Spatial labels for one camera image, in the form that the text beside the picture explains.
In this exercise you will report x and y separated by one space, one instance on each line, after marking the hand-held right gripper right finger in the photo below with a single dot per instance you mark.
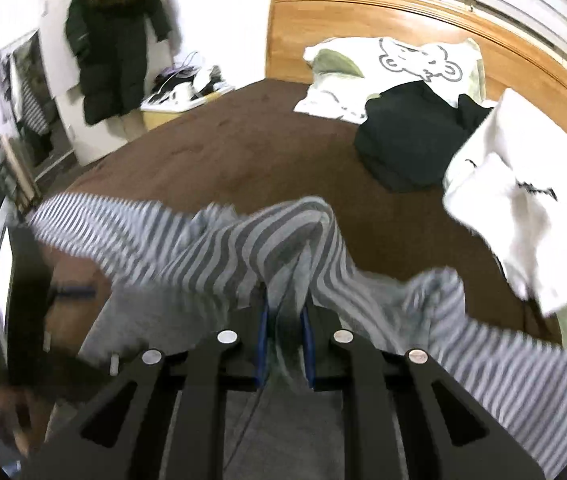
307 347

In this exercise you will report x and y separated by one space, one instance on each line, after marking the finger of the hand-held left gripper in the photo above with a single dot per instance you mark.
73 291

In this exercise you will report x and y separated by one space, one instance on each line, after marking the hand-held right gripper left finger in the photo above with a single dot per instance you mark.
262 345

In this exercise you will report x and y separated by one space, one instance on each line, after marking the gray striped sweater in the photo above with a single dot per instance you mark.
213 260

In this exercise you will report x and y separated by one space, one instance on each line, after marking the brown blanket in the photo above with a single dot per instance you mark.
263 160

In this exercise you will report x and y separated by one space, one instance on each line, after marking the yellow wooden nightstand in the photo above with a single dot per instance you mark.
156 117

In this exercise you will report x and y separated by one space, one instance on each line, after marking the white wardrobe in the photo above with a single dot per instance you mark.
28 100

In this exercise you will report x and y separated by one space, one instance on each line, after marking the white mug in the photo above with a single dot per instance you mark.
181 92

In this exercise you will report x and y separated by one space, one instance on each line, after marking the black garment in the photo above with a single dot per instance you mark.
413 145

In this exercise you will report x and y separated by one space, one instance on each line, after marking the black hanging coat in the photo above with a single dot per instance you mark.
108 60

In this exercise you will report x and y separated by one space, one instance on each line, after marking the white garment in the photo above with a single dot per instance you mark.
513 210

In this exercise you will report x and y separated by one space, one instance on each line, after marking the white bear print pillow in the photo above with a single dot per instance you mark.
413 60

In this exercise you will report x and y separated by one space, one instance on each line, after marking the wooden headboard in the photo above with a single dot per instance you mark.
363 25

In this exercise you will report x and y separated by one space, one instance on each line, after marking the window blinds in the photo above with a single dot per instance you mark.
513 0

